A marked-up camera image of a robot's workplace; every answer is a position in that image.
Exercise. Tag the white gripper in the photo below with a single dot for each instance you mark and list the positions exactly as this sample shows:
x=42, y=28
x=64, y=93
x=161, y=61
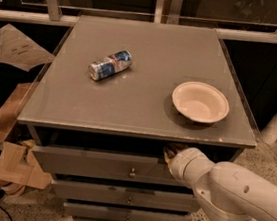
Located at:
x=179, y=164

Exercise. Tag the grey top drawer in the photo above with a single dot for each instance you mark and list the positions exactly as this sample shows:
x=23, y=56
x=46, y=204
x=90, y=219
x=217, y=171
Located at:
x=67, y=161

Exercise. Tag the grey drawer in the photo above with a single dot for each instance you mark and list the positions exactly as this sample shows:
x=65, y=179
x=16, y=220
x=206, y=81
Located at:
x=144, y=198
x=67, y=161
x=113, y=213

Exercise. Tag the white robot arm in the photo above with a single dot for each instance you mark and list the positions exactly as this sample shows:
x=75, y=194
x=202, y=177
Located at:
x=225, y=191

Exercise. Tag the grey middle drawer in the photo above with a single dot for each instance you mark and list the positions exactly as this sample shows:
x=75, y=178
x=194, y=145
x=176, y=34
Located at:
x=144, y=198

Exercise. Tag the grey drawer cabinet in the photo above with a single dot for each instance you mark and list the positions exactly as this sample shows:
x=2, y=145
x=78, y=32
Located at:
x=132, y=112

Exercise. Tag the grey bottom drawer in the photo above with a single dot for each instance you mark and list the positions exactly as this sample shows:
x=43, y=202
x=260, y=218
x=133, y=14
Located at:
x=113, y=213

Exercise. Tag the white paper bowl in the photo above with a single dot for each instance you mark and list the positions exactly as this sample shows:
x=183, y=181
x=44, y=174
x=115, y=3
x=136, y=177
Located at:
x=200, y=102

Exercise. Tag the blue silver drink can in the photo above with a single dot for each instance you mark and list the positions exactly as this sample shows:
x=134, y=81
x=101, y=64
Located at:
x=110, y=65

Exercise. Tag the cardboard pieces on floor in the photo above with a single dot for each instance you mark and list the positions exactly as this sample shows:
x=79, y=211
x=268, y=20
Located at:
x=20, y=169

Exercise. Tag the long cardboard strip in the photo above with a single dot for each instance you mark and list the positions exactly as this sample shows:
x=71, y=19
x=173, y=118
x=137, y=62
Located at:
x=10, y=110

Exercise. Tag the brown cardboard sheet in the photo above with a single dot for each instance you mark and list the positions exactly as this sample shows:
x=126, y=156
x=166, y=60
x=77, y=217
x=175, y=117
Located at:
x=18, y=50

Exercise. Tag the metal railing frame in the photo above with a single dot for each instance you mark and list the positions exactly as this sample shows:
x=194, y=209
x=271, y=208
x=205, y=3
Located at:
x=237, y=20

